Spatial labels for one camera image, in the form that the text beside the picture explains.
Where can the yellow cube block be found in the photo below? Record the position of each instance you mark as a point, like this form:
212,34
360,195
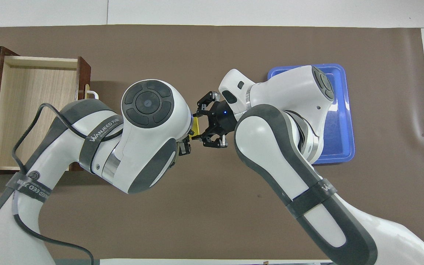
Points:
196,127

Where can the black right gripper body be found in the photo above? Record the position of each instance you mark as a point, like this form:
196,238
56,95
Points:
221,117

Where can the blue plastic tray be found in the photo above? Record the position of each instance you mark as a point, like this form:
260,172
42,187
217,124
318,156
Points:
342,121

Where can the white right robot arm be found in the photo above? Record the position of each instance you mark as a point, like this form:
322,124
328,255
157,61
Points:
289,154

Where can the brown paper table mat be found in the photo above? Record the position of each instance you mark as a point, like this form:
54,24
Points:
212,206

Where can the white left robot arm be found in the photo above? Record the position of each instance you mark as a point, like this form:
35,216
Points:
138,147

